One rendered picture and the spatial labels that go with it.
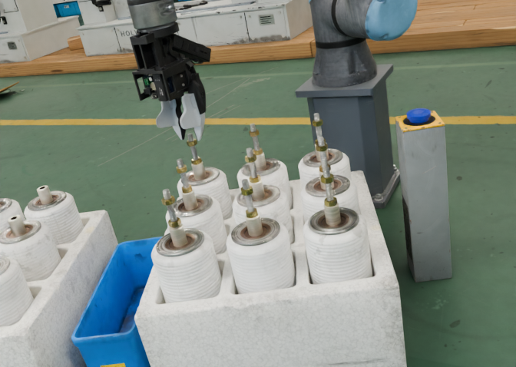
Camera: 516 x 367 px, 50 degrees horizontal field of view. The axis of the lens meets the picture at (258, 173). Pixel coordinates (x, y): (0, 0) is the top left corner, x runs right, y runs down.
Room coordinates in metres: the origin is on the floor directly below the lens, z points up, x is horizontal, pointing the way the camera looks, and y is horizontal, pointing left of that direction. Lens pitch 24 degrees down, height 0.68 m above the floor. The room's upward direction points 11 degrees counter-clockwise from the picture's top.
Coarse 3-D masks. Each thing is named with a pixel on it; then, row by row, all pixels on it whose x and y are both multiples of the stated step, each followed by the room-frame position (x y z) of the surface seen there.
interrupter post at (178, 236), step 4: (180, 224) 0.75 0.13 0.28; (172, 228) 0.75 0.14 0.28; (176, 228) 0.74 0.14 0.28; (180, 228) 0.74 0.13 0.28; (172, 232) 0.74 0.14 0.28; (176, 232) 0.74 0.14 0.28; (180, 232) 0.74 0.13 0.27; (184, 232) 0.75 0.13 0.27; (172, 236) 0.74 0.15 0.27; (176, 236) 0.74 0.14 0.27; (180, 236) 0.74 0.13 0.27; (184, 236) 0.75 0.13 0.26; (172, 240) 0.75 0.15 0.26; (176, 240) 0.74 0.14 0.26; (180, 240) 0.74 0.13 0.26; (184, 240) 0.74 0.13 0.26; (176, 244) 0.74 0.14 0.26; (180, 244) 0.74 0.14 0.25; (184, 244) 0.74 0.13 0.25
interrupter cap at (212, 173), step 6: (204, 168) 1.02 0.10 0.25; (210, 168) 1.01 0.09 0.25; (216, 168) 1.00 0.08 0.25; (192, 174) 1.00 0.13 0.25; (210, 174) 0.98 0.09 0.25; (216, 174) 0.98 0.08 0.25; (192, 180) 0.97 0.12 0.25; (198, 180) 0.97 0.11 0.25; (204, 180) 0.96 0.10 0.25; (210, 180) 0.95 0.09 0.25; (192, 186) 0.95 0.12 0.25
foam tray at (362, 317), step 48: (384, 240) 0.75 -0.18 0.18; (288, 288) 0.68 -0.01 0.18; (336, 288) 0.66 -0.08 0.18; (384, 288) 0.64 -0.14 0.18; (144, 336) 0.68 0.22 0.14; (192, 336) 0.67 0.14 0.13; (240, 336) 0.67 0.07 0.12; (288, 336) 0.66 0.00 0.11; (336, 336) 0.65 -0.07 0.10; (384, 336) 0.64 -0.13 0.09
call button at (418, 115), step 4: (416, 108) 0.91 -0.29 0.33; (420, 108) 0.91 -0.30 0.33; (424, 108) 0.90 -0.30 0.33; (408, 112) 0.90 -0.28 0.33; (412, 112) 0.89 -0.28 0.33; (416, 112) 0.89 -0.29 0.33; (420, 112) 0.89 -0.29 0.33; (424, 112) 0.88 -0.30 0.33; (428, 112) 0.88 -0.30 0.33; (408, 116) 0.89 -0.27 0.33; (412, 116) 0.88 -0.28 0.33; (416, 116) 0.88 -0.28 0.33; (420, 116) 0.87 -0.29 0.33; (424, 116) 0.87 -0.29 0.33; (428, 116) 0.88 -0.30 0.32; (412, 120) 0.88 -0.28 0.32; (416, 120) 0.88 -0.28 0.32; (420, 120) 0.87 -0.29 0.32; (424, 120) 0.88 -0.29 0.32
